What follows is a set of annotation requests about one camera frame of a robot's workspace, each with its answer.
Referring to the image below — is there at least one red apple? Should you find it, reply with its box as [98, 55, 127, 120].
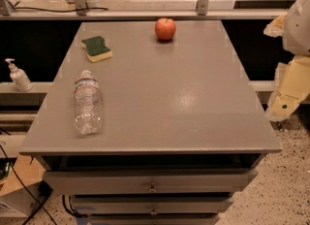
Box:
[155, 17, 176, 41]

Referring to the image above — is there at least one top grey drawer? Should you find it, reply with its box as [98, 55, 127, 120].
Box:
[44, 169, 258, 195]

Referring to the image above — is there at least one cardboard box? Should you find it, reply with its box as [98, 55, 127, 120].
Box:
[0, 155, 45, 218]

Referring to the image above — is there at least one green yellow sponge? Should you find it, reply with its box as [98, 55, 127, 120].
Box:
[81, 36, 112, 63]

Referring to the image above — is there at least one white pump dispenser bottle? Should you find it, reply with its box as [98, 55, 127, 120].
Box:
[5, 58, 32, 92]

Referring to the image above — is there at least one black floor cable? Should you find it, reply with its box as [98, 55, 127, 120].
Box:
[0, 128, 59, 225]

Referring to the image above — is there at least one grey drawer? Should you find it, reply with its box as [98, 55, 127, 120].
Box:
[44, 169, 258, 195]
[88, 214, 220, 225]
[72, 195, 233, 215]

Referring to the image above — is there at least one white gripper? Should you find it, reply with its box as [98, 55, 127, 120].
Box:
[263, 0, 310, 121]

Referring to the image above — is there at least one grey metal rail shelf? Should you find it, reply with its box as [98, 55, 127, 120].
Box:
[0, 9, 287, 20]

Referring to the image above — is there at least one grey drawer cabinet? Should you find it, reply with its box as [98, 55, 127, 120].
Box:
[18, 19, 283, 225]

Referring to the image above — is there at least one bottom grey drawer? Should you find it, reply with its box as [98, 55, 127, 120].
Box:
[88, 214, 220, 225]

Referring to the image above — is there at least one clear plastic water bottle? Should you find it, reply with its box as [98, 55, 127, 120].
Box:
[74, 70, 102, 135]

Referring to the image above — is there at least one middle grey drawer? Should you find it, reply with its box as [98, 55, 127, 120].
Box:
[72, 195, 233, 215]

